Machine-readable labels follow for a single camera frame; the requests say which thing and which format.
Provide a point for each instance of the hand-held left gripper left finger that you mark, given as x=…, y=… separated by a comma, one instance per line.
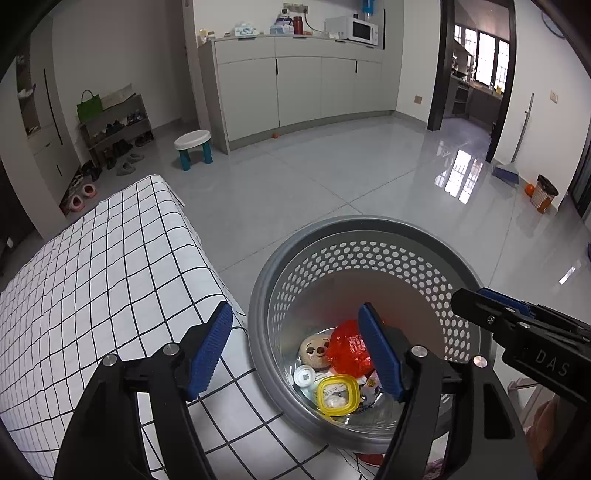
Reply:
x=210, y=355

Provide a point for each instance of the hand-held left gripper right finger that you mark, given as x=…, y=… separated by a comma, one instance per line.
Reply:
x=378, y=355

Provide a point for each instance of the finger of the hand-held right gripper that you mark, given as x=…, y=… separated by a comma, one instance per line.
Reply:
x=485, y=311
x=503, y=299

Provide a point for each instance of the red plastic bag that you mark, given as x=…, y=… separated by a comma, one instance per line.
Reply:
x=346, y=350

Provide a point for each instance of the beige plush toy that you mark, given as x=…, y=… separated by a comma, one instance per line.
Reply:
x=314, y=353

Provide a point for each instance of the white round cap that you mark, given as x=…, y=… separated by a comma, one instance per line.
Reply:
x=305, y=376

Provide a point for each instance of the grey perforated basket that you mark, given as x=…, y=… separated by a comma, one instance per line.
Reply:
x=369, y=258

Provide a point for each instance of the wicker waste bin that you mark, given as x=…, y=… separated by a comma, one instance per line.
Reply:
x=545, y=196

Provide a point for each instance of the blue dustpan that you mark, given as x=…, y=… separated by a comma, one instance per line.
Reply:
x=505, y=174

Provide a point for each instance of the white checked cloth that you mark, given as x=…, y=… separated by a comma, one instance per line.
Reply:
x=92, y=300

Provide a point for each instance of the grey slipper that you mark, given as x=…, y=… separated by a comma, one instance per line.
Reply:
x=135, y=158
x=125, y=169

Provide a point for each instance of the white stool with teal legs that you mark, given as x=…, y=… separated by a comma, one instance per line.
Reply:
x=193, y=140

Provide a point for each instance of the group of dark shoes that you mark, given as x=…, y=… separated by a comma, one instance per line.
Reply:
x=120, y=147

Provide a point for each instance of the grey shoe rack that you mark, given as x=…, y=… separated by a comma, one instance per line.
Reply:
x=143, y=110

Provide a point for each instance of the white shelf cabinet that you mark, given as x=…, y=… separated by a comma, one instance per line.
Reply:
x=41, y=152

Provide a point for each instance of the green handbag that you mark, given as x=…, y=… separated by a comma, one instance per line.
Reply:
x=89, y=110

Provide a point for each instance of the white flat box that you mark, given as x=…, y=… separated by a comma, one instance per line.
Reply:
x=117, y=97

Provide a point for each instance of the grey cabinet counter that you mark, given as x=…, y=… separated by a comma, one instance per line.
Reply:
x=300, y=83

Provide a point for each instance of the white microwave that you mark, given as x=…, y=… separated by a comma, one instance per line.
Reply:
x=358, y=30

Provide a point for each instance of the tissue box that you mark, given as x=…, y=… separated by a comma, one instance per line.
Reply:
x=244, y=30

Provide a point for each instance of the blue box stack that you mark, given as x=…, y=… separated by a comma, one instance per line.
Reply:
x=281, y=25

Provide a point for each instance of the red bottle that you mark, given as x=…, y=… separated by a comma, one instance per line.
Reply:
x=298, y=25

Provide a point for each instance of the blue wall box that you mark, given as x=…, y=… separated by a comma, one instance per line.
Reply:
x=371, y=7

